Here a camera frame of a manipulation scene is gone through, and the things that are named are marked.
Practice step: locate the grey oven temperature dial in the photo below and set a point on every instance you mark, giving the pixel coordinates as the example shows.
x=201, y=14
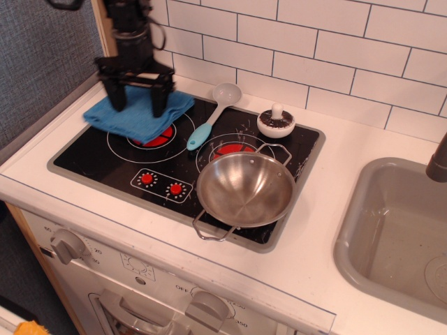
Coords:
x=208, y=310

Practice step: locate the white mushroom toy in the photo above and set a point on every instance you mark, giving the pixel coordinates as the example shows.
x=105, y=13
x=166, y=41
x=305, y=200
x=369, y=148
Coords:
x=276, y=122

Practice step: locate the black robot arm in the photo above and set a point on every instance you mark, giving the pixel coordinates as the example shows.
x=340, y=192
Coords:
x=131, y=17

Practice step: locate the right red stove knob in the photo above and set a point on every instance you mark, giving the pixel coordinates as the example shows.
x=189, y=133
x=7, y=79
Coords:
x=176, y=189

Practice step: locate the grey timer dial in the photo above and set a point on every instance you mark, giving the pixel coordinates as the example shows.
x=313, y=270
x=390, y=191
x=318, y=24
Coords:
x=67, y=245

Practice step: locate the red stove knob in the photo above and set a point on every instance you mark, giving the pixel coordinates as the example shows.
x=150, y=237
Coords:
x=176, y=189
x=147, y=179

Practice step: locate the wooden side post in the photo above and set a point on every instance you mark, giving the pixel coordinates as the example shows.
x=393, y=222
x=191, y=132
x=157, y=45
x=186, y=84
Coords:
x=104, y=25

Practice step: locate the yellow object bottom left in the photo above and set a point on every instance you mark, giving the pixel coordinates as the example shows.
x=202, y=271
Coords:
x=30, y=328

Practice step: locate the black toy stove top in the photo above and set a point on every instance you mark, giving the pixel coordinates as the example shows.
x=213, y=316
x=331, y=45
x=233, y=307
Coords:
x=114, y=165

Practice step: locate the left red stove knob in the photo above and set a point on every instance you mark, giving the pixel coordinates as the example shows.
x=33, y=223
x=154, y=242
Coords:
x=147, y=179

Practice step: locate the grey faucet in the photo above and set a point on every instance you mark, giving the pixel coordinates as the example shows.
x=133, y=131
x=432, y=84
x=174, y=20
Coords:
x=436, y=169

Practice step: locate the white ladle blue handle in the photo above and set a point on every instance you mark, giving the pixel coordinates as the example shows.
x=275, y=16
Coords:
x=225, y=95

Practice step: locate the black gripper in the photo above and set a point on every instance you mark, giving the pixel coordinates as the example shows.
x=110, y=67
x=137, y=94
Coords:
x=135, y=65

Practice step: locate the grey sink basin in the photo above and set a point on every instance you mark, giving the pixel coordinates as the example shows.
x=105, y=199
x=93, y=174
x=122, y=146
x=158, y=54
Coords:
x=392, y=242

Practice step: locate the steel two-handled pan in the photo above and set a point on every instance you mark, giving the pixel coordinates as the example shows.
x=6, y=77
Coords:
x=246, y=189

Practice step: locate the blue cloth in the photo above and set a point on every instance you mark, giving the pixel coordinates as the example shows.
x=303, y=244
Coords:
x=137, y=121

